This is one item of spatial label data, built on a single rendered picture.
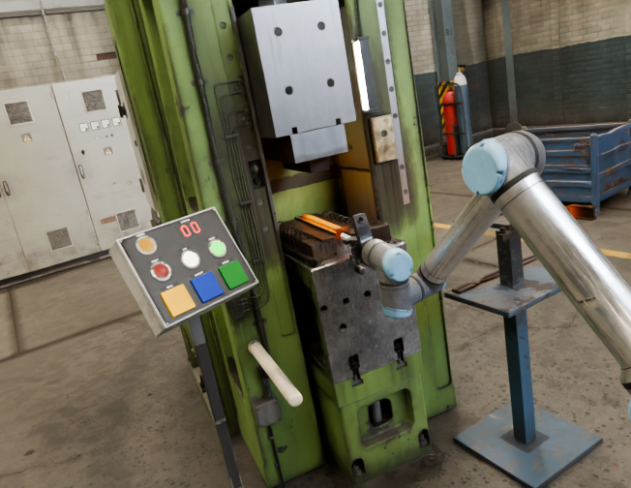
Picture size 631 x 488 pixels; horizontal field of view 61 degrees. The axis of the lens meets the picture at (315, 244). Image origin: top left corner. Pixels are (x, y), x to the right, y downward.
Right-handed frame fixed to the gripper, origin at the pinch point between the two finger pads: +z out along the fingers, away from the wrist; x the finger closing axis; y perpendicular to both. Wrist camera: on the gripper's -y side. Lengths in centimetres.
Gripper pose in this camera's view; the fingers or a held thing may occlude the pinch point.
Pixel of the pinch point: (345, 232)
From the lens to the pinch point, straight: 187.9
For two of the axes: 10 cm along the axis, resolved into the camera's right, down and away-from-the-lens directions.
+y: 1.6, 9.4, 3.1
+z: -3.8, -2.3, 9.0
